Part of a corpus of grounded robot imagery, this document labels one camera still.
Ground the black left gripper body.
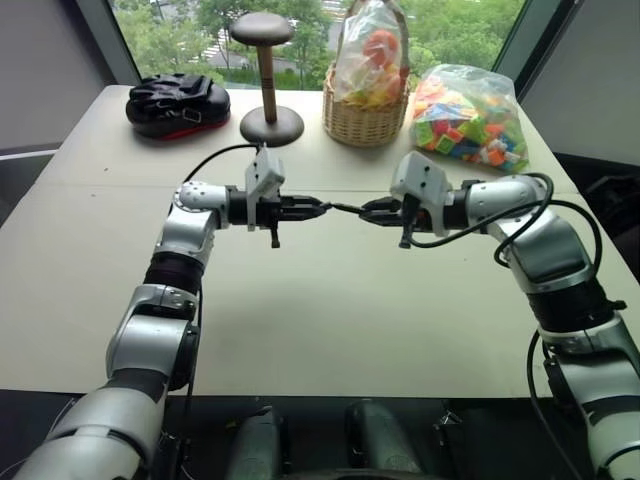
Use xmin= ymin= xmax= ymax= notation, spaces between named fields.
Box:
xmin=255 ymin=194 xmax=287 ymax=250

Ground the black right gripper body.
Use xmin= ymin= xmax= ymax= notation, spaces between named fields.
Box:
xmin=398 ymin=194 xmax=433 ymax=250

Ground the woven wicker basket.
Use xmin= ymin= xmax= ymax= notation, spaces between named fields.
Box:
xmin=322 ymin=0 xmax=412 ymax=148

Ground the clear bag of colourful blocks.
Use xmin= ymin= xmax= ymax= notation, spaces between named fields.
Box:
xmin=408 ymin=63 xmax=530 ymax=176

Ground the brown wooden hat stand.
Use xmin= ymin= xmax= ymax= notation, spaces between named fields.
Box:
xmin=229 ymin=12 xmax=306 ymax=147

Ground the clear bag of toy fruit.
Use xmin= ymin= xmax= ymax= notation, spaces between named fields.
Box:
xmin=332 ymin=0 xmax=407 ymax=111

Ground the dark grey rounded shape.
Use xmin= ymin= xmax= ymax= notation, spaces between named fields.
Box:
xmin=230 ymin=403 xmax=291 ymax=480

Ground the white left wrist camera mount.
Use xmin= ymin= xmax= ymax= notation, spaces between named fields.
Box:
xmin=243 ymin=144 xmax=288 ymax=233

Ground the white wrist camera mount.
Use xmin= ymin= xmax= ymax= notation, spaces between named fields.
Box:
xmin=389 ymin=151 xmax=454 ymax=237
xmin=243 ymin=144 xmax=288 ymax=233

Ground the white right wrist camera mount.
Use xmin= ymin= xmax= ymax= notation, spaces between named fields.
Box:
xmin=389 ymin=151 xmax=454 ymax=237

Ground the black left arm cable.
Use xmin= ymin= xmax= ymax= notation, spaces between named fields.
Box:
xmin=183 ymin=143 xmax=269 ymax=184

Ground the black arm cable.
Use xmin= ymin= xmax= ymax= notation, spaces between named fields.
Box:
xmin=183 ymin=143 xmax=269 ymax=184
xmin=405 ymin=172 xmax=604 ymax=302

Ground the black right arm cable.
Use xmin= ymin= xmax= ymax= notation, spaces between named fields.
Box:
xmin=405 ymin=172 xmax=604 ymax=302

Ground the dark window frame post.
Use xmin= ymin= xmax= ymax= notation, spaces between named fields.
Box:
xmin=489 ymin=0 xmax=585 ymax=101
xmin=83 ymin=0 xmax=145 ymax=87

